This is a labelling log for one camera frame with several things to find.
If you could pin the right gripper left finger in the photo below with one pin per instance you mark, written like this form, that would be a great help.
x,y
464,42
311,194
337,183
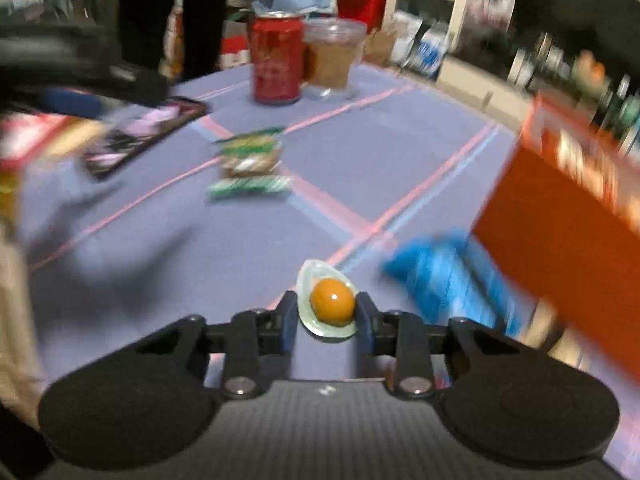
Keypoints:
x,y
258,347

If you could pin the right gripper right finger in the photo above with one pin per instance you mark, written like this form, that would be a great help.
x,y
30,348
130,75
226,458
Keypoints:
x,y
399,335

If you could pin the blue snack packet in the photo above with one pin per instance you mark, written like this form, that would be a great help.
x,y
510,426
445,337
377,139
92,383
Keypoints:
x,y
451,275

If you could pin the orange jelly cup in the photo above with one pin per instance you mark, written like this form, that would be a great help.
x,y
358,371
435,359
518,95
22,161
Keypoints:
x,y
325,301

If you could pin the green snack packet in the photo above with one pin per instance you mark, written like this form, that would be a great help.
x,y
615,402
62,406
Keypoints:
x,y
250,165

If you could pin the purple plaid tablecloth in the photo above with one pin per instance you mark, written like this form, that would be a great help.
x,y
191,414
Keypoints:
x,y
111,262

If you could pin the orange storage box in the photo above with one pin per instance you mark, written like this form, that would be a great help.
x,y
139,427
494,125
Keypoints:
x,y
562,224

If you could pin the black smartphone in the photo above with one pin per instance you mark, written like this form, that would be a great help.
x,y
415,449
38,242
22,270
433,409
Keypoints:
x,y
134,136

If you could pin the clear plastic jar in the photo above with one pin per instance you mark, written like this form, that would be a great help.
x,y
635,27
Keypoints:
x,y
331,47

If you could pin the red soda can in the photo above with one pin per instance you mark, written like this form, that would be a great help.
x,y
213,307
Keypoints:
x,y
276,51

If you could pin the white framed small cabinet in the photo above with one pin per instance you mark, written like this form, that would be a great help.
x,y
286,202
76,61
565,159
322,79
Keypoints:
x,y
424,31

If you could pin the person in plaid shirt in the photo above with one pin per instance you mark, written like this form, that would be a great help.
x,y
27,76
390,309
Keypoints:
x,y
142,24

